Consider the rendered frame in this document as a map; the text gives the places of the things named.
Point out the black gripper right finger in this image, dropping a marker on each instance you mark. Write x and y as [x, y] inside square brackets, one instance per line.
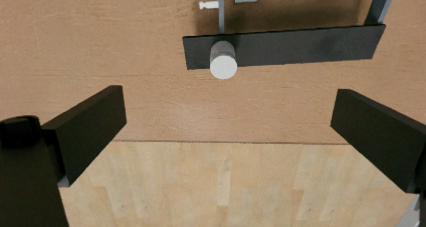
[393, 142]

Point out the grey cylinder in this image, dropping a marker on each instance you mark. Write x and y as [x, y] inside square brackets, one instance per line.
[222, 60]

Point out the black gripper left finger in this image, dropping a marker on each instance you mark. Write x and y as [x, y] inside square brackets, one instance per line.
[29, 193]

